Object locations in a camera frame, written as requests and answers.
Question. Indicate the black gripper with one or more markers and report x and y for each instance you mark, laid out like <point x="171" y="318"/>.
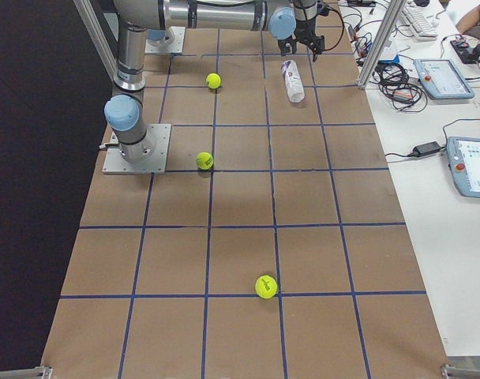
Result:
<point x="303" y="25"/>

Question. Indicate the clear tennis ball can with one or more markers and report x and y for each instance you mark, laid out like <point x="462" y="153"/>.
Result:
<point x="293" y="81"/>

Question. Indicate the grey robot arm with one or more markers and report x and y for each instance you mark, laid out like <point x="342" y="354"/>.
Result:
<point x="219" y="68"/>

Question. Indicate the tennis ball near arm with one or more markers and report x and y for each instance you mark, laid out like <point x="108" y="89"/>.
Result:
<point x="213" y="80"/>

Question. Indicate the centre tennis ball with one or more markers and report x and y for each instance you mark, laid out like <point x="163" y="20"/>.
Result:
<point x="204" y="161"/>

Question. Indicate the tennis ball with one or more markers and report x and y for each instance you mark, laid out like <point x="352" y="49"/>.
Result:
<point x="204" y="161"/>
<point x="266" y="287"/>

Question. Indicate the far right side tennis ball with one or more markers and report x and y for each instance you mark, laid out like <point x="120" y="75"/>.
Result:
<point x="266" y="287"/>

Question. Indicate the white keyboard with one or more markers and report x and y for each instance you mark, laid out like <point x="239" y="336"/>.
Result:
<point x="420" y="27"/>

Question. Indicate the upper teach pendant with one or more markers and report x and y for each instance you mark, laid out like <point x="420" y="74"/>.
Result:
<point x="442" y="79"/>

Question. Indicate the teach pendant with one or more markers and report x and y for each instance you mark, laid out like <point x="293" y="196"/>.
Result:
<point x="464" y="163"/>
<point x="442" y="79"/>

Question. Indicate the black power adapter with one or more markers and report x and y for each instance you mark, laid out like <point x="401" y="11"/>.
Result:
<point x="426" y="149"/>

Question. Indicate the lower teach pendant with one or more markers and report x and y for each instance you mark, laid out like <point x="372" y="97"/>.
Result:
<point x="464" y="163"/>

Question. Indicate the aluminium frame post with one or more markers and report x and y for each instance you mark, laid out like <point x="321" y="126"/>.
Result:
<point x="393" y="11"/>

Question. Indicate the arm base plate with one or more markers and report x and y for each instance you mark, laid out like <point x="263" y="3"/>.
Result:
<point x="170" y="41"/>
<point x="146" y="157"/>

